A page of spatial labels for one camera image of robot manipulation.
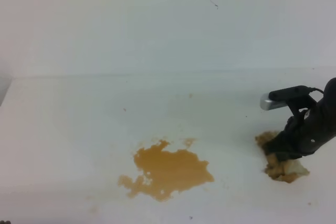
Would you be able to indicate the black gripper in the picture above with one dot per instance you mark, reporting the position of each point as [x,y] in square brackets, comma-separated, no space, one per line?
[305,134]

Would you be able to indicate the brown coffee stain puddle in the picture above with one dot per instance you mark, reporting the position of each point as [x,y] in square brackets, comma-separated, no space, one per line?
[165,172]

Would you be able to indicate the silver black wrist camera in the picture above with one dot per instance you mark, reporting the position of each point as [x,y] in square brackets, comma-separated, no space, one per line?
[295,98]

